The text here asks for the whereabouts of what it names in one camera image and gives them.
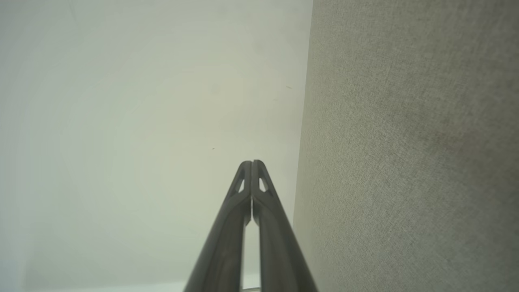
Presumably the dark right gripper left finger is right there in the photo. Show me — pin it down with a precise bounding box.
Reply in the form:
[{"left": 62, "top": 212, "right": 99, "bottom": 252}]
[{"left": 184, "top": 161, "right": 253, "bottom": 292}]

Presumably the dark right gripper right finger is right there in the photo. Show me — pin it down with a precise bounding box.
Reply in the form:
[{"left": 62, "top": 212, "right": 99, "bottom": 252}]
[{"left": 251, "top": 159, "right": 319, "bottom": 292}]

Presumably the grey fabric sofa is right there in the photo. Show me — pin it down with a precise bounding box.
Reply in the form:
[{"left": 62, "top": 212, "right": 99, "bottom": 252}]
[{"left": 292, "top": 0, "right": 519, "bottom": 292}]

